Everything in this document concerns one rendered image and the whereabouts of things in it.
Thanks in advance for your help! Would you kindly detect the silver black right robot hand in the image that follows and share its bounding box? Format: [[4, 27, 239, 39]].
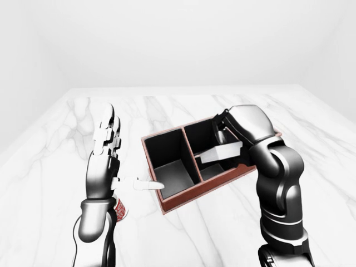
[[211, 105, 280, 149]]

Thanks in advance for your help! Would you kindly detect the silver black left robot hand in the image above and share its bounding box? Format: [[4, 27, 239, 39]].
[[85, 103, 165, 200]]

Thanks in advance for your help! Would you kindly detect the white grey book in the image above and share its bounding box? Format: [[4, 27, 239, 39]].
[[198, 141, 243, 164]]

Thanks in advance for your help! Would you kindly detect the red-brown desk caddy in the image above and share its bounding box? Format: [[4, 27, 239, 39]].
[[141, 116, 283, 216]]

